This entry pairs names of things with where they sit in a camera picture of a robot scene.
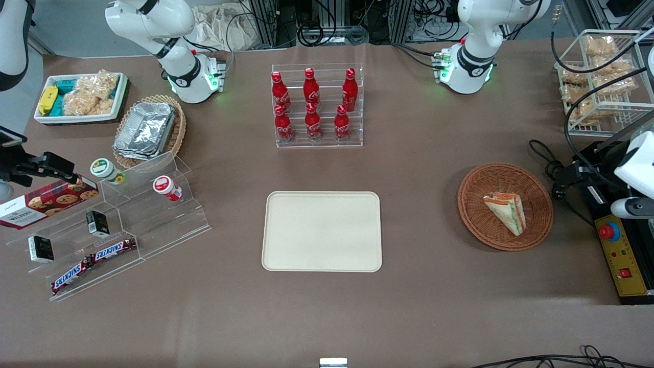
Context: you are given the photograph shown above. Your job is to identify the clear bag of crackers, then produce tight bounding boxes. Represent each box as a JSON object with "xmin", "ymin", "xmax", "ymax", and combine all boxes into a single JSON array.
[
  {"xmin": 592, "ymin": 55, "xmax": 638, "ymax": 96},
  {"xmin": 584, "ymin": 35, "xmax": 618, "ymax": 57},
  {"xmin": 559, "ymin": 64, "xmax": 591, "ymax": 85},
  {"xmin": 561, "ymin": 84, "xmax": 596, "ymax": 126}
]

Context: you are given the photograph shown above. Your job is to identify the round brown wicker basket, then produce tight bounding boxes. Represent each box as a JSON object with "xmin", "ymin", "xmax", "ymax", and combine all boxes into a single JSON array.
[{"xmin": 457, "ymin": 163, "xmax": 554, "ymax": 251}]

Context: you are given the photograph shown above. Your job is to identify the clear acrylic bottle rack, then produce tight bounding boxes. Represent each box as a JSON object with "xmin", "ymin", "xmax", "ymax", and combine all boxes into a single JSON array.
[{"xmin": 271, "ymin": 63, "xmax": 364, "ymax": 149}]

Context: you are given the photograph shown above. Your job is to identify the clear acrylic stepped display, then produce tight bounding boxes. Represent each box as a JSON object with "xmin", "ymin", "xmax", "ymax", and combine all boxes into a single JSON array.
[{"xmin": 6, "ymin": 150, "xmax": 212, "ymax": 302}]

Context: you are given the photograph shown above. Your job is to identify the beige cloth bag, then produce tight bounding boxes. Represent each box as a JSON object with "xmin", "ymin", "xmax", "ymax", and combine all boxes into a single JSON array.
[{"xmin": 192, "ymin": 4, "xmax": 256, "ymax": 52}]

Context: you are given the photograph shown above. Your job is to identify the black aluminium equipment frame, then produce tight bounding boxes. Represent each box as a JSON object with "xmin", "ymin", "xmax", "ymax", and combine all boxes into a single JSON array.
[{"xmin": 248, "ymin": 0, "xmax": 460, "ymax": 49}]

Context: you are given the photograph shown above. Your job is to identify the black cable along edge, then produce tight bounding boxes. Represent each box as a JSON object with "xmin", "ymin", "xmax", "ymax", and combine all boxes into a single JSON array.
[{"xmin": 470, "ymin": 345, "xmax": 654, "ymax": 368}]

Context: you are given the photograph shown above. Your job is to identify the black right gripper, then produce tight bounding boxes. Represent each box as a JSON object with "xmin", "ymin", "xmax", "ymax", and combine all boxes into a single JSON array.
[{"xmin": 0, "ymin": 148, "xmax": 78, "ymax": 187}]

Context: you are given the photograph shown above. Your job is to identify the beige rectangular tray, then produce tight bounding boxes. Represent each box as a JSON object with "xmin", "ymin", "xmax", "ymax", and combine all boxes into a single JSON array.
[{"xmin": 262, "ymin": 191, "xmax": 383, "ymax": 272}]

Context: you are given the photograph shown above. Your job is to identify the coiled black table cable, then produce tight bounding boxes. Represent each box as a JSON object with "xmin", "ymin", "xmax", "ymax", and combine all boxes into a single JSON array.
[{"xmin": 528, "ymin": 139, "xmax": 566, "ymax": 179}]

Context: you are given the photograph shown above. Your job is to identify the red cola bottle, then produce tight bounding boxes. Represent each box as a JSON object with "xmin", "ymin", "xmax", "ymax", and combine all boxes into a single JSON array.
[
  {"xmin": 342, "ymin": 68, "xmax": 358, "ymax": 112},
  {"xmin": 271, "ymin": 71, "xmax": 291, "ymax": 112},
  {"xmin": 305, "ymin": 103, "xmax": 323, "ymax": 142},
  {"xmin": 303, "ymin": 67, "xmax": 321, "ymax": 109},
  {"xmin": 334, "ymin": 105, "xmax": 351, "ymax": 141},
  {"xmin": 274, "ymin": 104, "xmax": 295, "ymax": 143}
]

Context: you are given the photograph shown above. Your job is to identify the black yellow control box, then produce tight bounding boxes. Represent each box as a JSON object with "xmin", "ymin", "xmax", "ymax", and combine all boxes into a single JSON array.
[{"xmin": 582, "ymin": 141, "xmax": 654, "ymax": 306}]

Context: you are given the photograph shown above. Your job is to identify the white wire basket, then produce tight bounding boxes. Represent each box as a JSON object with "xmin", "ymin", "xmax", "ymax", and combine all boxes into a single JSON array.
[{"xmin": 555, "ymin": 29, "xmax": 654, "ymax": 137}]

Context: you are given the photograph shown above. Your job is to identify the thin black plug cable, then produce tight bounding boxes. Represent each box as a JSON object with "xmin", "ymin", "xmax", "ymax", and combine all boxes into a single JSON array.
[{"xmin": 552, "ymin": 188, "xmax": 598, "ymax": 228}]

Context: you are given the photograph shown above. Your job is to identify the black left base cables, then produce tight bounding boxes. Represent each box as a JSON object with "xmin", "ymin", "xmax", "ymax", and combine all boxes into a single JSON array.
[{"xmin": 392, "ymin": 42, "xmax": 446, "ymax": 71}]

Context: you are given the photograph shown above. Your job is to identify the stacked aluminium foil containers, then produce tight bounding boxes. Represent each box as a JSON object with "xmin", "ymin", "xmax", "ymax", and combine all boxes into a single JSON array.
[{"xmin": 113, "ymin": 102, "xmax": 177, "ymax": 160}]

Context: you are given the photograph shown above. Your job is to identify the red lid white cup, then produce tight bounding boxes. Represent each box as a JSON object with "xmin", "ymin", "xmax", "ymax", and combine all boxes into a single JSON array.
[{"xmin": 153, "ymin": 175, "xmax": 182, "ymax": 201}]

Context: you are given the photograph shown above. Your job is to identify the oval light wicker basket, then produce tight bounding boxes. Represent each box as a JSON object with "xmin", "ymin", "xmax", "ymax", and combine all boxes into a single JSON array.
[{"xmin": 112, "ymin": 95, "xmax": 186, "ymax": 170}]

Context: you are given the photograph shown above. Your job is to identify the brown snickers bar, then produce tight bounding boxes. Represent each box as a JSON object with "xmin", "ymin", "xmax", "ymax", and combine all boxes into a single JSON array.
[
  {"xmin": 51, "ymin": 258, "xmax": 94, "ymax": 295},
  {"xmin": 90, "ymin": 237, "xmax": 137, "ymax": 263}
]

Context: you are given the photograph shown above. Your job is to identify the yellow snack packet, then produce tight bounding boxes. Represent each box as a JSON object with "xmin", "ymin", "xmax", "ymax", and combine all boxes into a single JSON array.
[{"xmin": 38, "ymin": 85, "xmax": 59, "ymax": 116}]

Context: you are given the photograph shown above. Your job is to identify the red cookie box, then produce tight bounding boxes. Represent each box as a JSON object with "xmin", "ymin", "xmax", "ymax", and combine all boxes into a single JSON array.
[{"xmin": 0, "ymin": 175, "xmax": 99, "ymax": 230}]

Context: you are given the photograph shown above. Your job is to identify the white rectangular bin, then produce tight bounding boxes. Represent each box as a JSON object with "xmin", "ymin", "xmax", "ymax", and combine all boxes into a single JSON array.
[{"xmin": 34, "ymin": 72, "xmax": 129, "ymax": 126}]

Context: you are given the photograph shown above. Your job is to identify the small black box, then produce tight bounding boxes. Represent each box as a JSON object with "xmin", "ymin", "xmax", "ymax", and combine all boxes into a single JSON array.
[
  {"xmin": 28, "ymin": 235, "xmax": 55, "ymax": 263},
  {"xmin": 86, "ymin": 210, "xmax": 110, "ymax": 238}
]

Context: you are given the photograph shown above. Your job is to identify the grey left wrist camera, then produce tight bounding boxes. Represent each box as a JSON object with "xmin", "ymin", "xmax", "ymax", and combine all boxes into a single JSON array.
[{"xmin": 610, "ymin": 196, "xmax": 654, "ymax": 221}]

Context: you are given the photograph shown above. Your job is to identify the green lid white cup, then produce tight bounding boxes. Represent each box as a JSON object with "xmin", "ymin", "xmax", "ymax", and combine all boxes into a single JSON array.
[{"xmin": 90, "ymin": 158, "xmax": 126, "ymax": 185}]

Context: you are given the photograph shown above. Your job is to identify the triangular sandwich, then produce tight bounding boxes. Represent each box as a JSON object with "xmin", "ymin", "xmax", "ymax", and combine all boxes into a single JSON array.
[{"xmin": 483, "ymin": 192, "xmax": 526, "ymax": 237}]

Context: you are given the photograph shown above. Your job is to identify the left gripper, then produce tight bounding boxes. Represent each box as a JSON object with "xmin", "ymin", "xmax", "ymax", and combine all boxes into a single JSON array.
[{"xmin": 554, "ymin": 152, "xmax": 622, "ymax": 198}]

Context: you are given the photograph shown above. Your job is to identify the clear rice cracker bag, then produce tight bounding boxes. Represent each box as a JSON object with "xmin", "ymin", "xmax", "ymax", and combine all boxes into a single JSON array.
[
  {"xmin": 62, "ymin": 88, "xmax": 115, "ymax": 117},
  {"xmin": 76, "ymin": 70, "xmax": 120, "ymax": 100}
]

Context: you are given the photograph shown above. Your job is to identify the black right base cable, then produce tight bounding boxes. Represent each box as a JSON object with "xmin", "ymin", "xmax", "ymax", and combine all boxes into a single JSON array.
[{"xmin": 183, "ymin": 13, "xmax": 246, "ymax": 72}]

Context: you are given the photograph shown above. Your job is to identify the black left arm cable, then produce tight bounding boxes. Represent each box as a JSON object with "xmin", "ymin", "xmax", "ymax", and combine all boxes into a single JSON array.
[{"xmin": 551, "ymin": 26, "xmax": 654, "ymax": 159}]

